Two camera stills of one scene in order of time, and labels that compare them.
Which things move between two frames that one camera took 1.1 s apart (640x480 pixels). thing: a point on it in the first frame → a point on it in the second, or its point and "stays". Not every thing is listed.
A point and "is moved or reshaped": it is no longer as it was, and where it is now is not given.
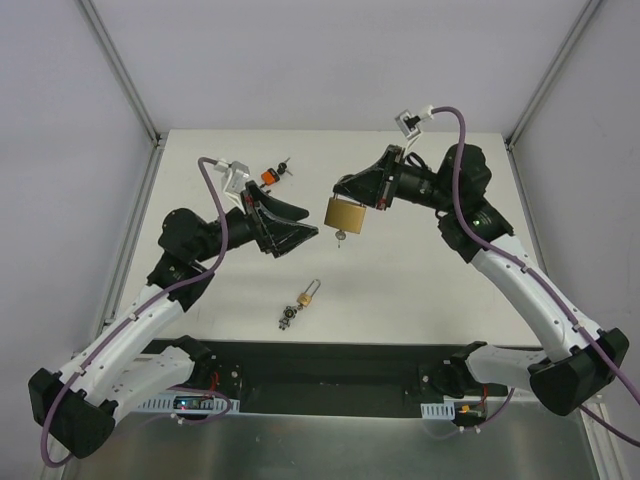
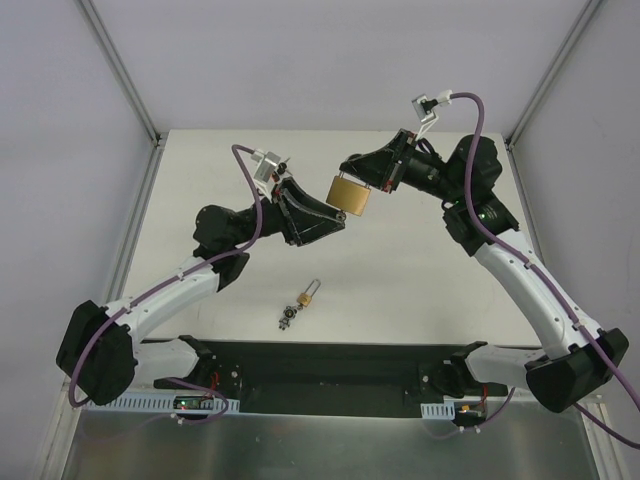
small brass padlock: x=305 y=298 stays
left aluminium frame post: x=120 y=70 stays
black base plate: x=337 y=378 stays
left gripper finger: x=275 y=205 → x=296 y=195
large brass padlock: x=345 y=215 is moved or reshaped
